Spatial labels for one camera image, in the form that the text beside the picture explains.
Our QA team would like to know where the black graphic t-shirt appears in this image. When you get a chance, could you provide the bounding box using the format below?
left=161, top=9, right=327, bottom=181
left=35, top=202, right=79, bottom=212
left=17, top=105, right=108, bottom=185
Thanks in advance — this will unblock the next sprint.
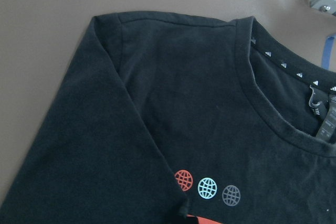
left=1, top=12, right=335, bottom=223

